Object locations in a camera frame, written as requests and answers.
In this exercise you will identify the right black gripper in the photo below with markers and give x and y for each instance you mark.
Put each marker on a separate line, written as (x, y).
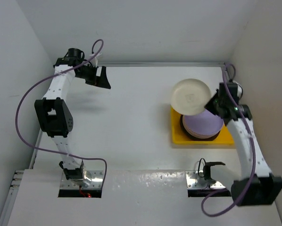
(208, 105)

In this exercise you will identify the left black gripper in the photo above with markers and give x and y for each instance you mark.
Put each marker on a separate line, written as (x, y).
(101, 81)

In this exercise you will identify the purple plastic plate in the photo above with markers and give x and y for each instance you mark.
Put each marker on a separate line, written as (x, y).
(204, 124)

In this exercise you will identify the cream plastic plate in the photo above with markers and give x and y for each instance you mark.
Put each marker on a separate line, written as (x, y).
(190, 96)

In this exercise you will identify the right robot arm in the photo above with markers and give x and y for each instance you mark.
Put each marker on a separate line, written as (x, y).
(257, 185)

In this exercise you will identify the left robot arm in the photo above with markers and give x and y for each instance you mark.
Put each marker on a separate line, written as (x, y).
(54, 116)

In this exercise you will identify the yellow plastic bin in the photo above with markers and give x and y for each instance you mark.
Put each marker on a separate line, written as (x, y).
(178, 137)

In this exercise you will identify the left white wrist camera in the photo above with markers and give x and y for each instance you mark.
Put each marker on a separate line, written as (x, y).
(94, 60)

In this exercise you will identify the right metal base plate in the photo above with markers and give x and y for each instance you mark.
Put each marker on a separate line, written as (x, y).
(195, 181)

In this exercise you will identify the metal base plate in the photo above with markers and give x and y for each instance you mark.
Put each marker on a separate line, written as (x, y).
(92, 181)
(195, 181)

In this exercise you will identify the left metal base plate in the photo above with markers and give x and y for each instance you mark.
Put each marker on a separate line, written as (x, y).
(92, 181)

